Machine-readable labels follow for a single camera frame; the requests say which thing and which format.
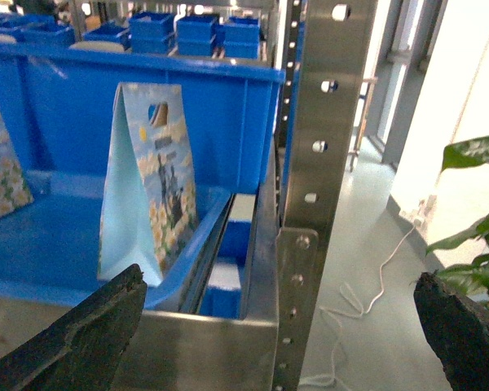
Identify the steel rack upright post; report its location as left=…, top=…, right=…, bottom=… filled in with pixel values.
left=272, top=0, right=377, bottom=390

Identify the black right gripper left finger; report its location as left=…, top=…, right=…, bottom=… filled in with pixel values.
left=0, top=264, right=148, bottom=390

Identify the large blue plastic bin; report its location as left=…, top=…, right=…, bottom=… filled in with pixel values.
left=0, top=43, right=284, bottom=310

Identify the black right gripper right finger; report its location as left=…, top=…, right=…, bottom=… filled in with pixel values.
left=413, top=272, right=489, bottom=390

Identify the green potted plant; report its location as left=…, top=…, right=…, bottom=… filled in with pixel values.
left=426, top=135, right=489, bottom=310

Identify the white power cable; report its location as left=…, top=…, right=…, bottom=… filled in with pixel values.
left=299, top=222, right=425, bottom=388

